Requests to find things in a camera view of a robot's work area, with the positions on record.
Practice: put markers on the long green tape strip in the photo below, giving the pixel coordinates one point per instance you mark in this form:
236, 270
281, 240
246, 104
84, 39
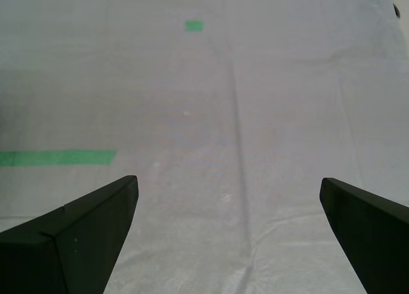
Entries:
57, 158

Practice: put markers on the small green tape mark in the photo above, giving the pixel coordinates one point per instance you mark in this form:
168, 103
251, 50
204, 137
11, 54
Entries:
194, 26

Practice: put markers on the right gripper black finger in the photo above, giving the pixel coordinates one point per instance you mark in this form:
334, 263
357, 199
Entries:
374, 239
73, 243

